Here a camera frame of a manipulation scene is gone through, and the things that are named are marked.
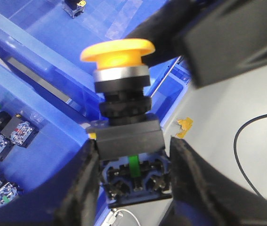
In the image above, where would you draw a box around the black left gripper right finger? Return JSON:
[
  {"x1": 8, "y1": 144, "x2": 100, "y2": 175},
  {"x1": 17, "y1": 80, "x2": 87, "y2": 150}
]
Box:
[{"x1": 170, "y1": 137, "x2": 267, "y2": 226}]

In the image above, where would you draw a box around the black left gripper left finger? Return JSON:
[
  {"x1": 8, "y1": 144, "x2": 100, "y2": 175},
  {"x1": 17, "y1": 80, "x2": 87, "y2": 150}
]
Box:
[{"x1": 0, "y1": 141, "x2": 99, "y2": 226}]

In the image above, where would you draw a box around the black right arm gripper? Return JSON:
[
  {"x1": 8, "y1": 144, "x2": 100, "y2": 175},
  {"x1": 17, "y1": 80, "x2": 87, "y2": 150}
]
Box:
[{"x1": 128, "y1": 0, "x2": 267, "y2": 87}]

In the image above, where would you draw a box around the yellow mushroom push button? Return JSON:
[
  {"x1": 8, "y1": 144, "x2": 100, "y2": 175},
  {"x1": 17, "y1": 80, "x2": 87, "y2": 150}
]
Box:
[{"x1": 80, "y1": 38, "x2": 171, "y2": 208}]

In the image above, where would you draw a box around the large blue crate left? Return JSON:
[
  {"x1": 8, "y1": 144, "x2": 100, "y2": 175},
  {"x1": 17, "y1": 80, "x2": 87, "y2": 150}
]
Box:
[{"x1": 0, "y1": 64, "x2": 91, "y2": 198}]

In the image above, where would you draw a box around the large blue crate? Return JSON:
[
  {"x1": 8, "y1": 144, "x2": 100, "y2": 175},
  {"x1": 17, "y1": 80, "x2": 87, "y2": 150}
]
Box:
[
  {"x1": 0, "y1": 64, "x2": 91, "y2": 198},
  {"x1": 0, "y1": 0, "x2": 193, "y2": 125}
]

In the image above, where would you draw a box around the yellow tape scrap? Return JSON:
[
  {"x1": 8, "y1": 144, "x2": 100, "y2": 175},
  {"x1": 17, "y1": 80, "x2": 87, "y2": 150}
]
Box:
[{"x1": 176, "y1": 117, "x2": 194, "y2": 139}]

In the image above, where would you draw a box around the large blue crate right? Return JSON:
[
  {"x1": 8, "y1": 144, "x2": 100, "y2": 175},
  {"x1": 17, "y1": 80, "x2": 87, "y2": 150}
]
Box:
[{"x1": 0, "y1": 0, "x2": 193, "y2": 125}]

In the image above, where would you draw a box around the white cable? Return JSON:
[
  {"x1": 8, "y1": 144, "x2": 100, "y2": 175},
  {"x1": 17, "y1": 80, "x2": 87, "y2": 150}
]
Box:
[{"x1": 105, "y1": 208, "x2": 141, "y2": 226}]

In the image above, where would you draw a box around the switch block lower green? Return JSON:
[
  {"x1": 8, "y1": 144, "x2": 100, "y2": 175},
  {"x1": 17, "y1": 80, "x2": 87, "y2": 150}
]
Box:
[{"x1": 0, "y1": 182, "x2": 19, "y2": 208}]

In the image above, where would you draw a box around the black switch block red mark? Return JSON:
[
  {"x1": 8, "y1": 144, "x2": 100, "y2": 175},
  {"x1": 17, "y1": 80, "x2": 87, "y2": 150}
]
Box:
[{"x1": 1, "y1": 114, "x2": 39, "y2": 148}]

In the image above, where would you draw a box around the black cable on floor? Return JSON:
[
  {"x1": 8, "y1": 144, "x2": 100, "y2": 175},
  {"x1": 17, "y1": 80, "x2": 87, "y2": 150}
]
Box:
[{"x1": 233, "y1": 112, "x2": 267, "y2": 196}]

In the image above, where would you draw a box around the button switch in far crate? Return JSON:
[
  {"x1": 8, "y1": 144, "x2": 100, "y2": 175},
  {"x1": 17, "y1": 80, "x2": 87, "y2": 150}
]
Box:
[{"x1": 61, "y1": 0, "x2": 86, "y2": 18}]

